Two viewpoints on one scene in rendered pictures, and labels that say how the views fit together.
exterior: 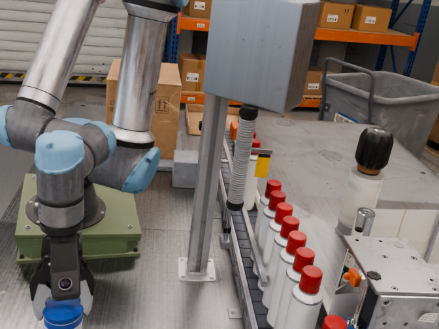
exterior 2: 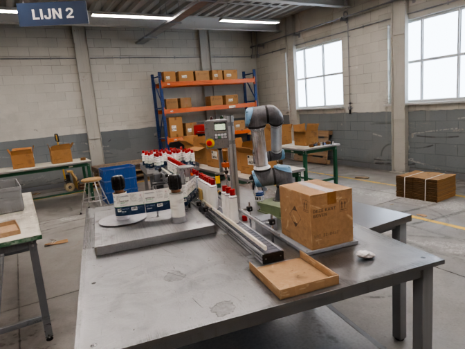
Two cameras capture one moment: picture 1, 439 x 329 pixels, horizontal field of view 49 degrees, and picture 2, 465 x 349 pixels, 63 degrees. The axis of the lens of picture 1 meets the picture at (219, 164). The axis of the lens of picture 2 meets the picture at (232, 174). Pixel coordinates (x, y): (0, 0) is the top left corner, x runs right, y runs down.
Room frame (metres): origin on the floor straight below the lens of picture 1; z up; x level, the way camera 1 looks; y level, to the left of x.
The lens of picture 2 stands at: (3.41, -0.44, 1.55)
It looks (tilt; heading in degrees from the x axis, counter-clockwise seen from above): 10 degrees down; 170
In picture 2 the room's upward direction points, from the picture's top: 5 degrees counter-clockwise
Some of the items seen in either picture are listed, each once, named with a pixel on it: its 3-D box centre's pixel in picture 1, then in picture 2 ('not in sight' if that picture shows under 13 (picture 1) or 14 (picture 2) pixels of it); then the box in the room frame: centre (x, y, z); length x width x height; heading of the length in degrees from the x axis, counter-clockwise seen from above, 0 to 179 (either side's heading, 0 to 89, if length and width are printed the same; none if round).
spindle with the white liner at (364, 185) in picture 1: (364, 183); (176, 197); (1.12, -0.38, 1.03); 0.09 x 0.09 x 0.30
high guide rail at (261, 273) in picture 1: (230, 166); (237, 208); (1.29, -0.03, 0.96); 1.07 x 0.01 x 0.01; 9
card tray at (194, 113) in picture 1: (216, 120); (291, 272); (1.99, 0.04, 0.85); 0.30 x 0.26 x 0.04; 9
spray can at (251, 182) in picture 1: (249, 175); (225, 201); (1.19, -0.09, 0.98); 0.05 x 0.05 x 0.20
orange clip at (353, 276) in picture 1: (351, 277); not in sight; (0.64, -0.23, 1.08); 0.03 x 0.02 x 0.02; 9
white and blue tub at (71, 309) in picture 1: (63, 321); (259, 196); (0.69, 0.25, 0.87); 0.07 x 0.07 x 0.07
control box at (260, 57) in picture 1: (260, 48); (219, 133); (0.89, -0.05, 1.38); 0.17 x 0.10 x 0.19; 64
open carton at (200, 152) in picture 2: not in sight; (205, 150); (-1.98, 0.18, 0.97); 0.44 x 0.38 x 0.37; 114
